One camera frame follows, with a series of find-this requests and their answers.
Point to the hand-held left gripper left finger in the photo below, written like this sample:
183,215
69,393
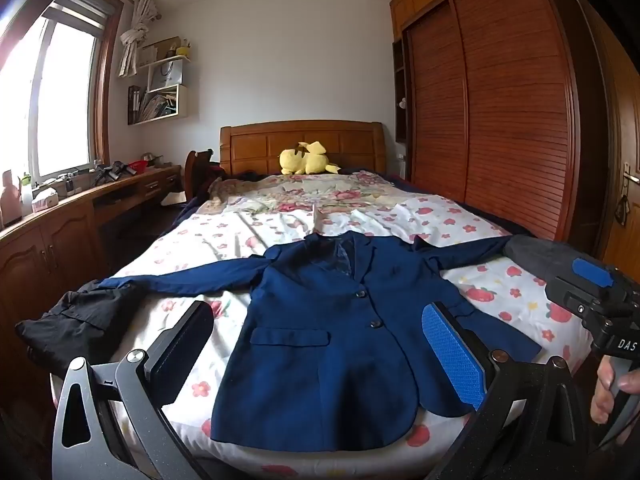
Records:
177,355

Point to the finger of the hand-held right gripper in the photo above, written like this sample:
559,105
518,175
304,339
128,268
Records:
592,272

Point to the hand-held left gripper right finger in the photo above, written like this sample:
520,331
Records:
452,355

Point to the blue blazer jacket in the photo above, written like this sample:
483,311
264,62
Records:
320,330

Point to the person's right hand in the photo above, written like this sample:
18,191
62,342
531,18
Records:
602,400

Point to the bed with floral sheet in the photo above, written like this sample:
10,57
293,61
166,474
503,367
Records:
500,300

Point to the black garment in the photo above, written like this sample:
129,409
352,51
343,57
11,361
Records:
75,325

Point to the wooden door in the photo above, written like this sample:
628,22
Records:
612,135

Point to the wooden desk cabinet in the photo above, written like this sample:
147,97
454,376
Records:
75,230

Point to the wooden chair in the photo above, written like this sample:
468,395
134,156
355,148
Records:
197,175

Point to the wooden slatted wardrobe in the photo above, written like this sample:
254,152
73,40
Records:
500,110

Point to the black tools on desk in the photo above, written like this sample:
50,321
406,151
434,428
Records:
112,172

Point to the tissue box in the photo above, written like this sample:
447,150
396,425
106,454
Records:
45,201

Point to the floral quilt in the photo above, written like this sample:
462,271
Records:
310,195

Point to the white bottle with green cap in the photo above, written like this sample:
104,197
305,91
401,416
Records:
26,195

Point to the pink bottle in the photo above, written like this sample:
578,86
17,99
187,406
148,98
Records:
10,200

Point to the yellow plush toy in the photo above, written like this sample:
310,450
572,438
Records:
305,157

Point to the wooden headboard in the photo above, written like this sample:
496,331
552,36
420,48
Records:
300,142

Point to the white paper bag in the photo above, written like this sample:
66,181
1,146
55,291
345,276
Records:
166,74

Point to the window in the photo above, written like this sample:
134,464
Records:
50,95

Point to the tied beige curtain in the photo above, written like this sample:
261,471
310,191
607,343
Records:
136,35

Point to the wooden wall box shelf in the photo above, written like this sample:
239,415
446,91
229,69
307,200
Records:
160,105

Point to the white wall shelf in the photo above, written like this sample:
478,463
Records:
165,62

